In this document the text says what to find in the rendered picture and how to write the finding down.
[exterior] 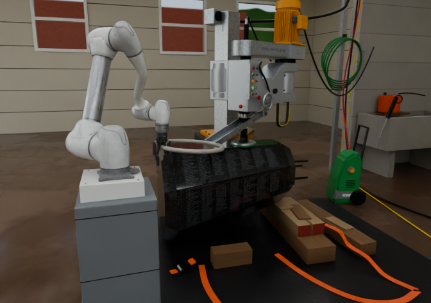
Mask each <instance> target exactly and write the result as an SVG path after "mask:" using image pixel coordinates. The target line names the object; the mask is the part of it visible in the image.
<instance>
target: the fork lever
mask: <svg viewBox="0 0 431 303"><path fill-rule="evenodd" d="M254 114H256V115H255V116H253V117H252V118H250V119H249V120H247V121H246V122H244V123H243V124H241V125H239V118H238V119H236V120H235V121H233V122H232V123H230V124H229V125H227V126H225V127H224V128H222V129H220V130H219V131H217V132H216V133H214V134H212V135H211V136H210V137H207V138H206V139H205V141H211V142H215V143H219V144H223V143H225V142H226V141H227V140H229V139H231V138H232V137H233V136H235V135H236V134H238V133H239V132H241V131H242V130H244V129H245V128H247V127H248V126H249V125H251V124H253V123H254V122H255V121H257V120H258V119H260V118H261V117H263V116H262V114H263V110H262V111H261V112H255V111H254V112H250V114H248V117H251V116H252V115H254ZM237 125H239V126H238V127H237V128H236V126H237Z"/></svg>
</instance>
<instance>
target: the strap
mask: <svg viewBox="0 0 431 303"><path fill-rule="evenodd" d="M325 226H326V227H328V228H331V229H333V230H335V231H337V232H338V233H339V234H340V235H341V237H342V238H343V240H344V242H345V244H346V246H347V247H349V248H350V249H352V250H353V251H355V252H357V253H359V254H360V255H362V256H363V257H365V258H366V259H367V260H368V261H369V262H370V263H371V264H372V266H373V267H374V268H375V269H376V270H377V271H378V272H379V273H380V274H381V275H382V276H384V277H385V278H386V279H389V280H390V281H392V282H394V283H396V284H399V285H400V286H403V287H405V288H408V289H410V290H412V291H410V292H409V293H408V294H406V295H405V296H403V297H401V298H399V299H394V300H371V299H364V298H361V297H356V296H354V295H350V294H348V293H345V292H343V291H340V290H337V289H335V288H333V287H331V286H329V285H327V284H325V283H323V282H321V281H319V280H317V279H316V278H314V277H312V276H310V275H309V274H307V273H305V272H304V271H302V270H300V269H299V268H298V267H296V266H295V265H293V264H292V263H291V262H290V261H288V260H287V259H286V258H284V257H283V256H282V255H280V254H275V256H276V257H277V258H279V259H280V260H281V261H283V262H284V263H285V264H286V265H287V266H289V267H290V268H292V269H293V270H294V271H296V272H298V273H299V274H300V275H302V276H304V277H305V278H307V279H309V280H310V281H312V282H314V283H316V284H318V285H320V286H322V287H324V288H325V289H327V290H329V291H332V292H334V293H336V294H338V295H341V296H343V297H346V298H348V299H352V300H355V301H358V302H363V303H406V302H409V301H411V300H412V299H414V298H415V297H417V296H418V295H419V294H420V293H421V292H420V291H418V290H419V289H418V288H415V287H413V286H411V285H408V284H405V283H404V282H401V281H399V280H396V279H394V278H392V277H391V276H389V275H387V274H386V273H385V272H383V271H382V270H381V269H380V268H379V267H378V265H377V264H376V263H375V262H374V261H373V260H372V258H370V257H369V256H368V255H367V254H365V253H364V252H362V251H361V250H359V249H357V248H355V247H354V246H352V245H351V244H350V243H349V242H348V241H347V240H346V237H345V235H344V233H343V232H342V231H341V230H339V229H338V228H336V227H333V226H331V225H329V224H327V223H326V224H325ZM199 272H200V277H201V281H202V284H203V287H204V289H205V291H206V293H207V294H208V296H209V297H210V299H211V301H212V302H213V303H221V301H220V300H219V299H218V298H217V296H216V295H215V293H214V292H213V290H212V288H211V287H210V284H209V282H208V279H207V274H206V270H205V265H199Z"/></svg>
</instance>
